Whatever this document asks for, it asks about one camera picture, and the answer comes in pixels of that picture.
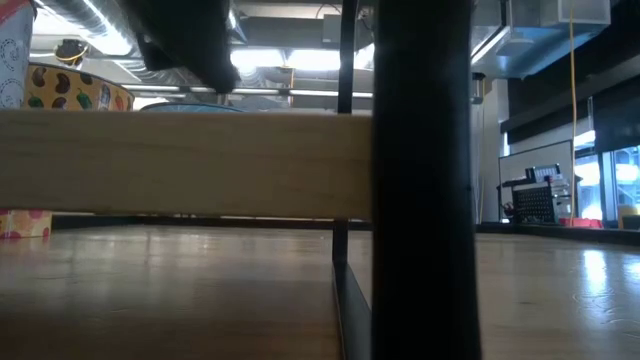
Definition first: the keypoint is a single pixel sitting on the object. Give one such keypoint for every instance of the red plastic bin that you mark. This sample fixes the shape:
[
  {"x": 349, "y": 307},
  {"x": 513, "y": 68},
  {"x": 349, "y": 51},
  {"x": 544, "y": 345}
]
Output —
[{"x": 580, "y": 222}]

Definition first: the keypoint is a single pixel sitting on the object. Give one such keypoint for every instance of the black equipment rack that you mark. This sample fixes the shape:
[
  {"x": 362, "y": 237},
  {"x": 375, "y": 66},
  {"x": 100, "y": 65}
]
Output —
[{"x": 540, "y": 200}]

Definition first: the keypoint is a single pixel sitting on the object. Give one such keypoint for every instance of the ceiling light strip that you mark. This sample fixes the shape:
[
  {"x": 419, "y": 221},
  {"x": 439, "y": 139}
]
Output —
[
  {"x": 310, "y": 92},
  {"x": 165, "y": 88}
]

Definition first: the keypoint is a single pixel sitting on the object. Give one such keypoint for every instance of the silver ceiling air duct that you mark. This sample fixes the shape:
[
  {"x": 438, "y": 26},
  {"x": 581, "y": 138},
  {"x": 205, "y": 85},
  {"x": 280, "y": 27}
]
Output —
[{"x": 100, "y": 25}]

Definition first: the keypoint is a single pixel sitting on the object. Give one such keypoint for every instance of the large silver duct box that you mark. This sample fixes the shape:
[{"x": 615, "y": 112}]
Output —
[{"x": 525, "y": 45}]

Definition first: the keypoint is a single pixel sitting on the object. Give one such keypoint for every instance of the spicy black beans can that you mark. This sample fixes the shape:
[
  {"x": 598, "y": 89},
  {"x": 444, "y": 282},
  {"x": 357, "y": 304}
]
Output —
[{"x": 75, "y": 90}]

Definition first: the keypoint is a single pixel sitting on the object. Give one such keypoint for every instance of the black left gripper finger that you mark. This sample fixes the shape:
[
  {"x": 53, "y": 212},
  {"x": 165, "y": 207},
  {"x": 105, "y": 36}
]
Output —
[{"x": 220, "y": 72}]

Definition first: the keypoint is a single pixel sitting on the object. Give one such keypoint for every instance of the white partition board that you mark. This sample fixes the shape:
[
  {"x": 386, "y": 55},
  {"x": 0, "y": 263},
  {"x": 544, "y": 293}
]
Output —
[{"x": 530, "y": 155}]

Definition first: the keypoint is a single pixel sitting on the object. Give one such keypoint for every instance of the bright ceiling light panel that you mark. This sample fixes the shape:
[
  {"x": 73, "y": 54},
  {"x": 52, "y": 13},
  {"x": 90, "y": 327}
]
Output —
[{"x": 300, "y": 59}]

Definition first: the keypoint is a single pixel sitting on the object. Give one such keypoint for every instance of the yellow box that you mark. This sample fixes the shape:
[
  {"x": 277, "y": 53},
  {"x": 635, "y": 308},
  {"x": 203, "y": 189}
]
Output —
[{"x": 629, "y": 217}]

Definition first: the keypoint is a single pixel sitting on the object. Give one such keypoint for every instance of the black aluminium table frame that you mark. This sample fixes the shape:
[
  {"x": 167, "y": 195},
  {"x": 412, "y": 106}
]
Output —
[{"x": 550, "y": 234}]

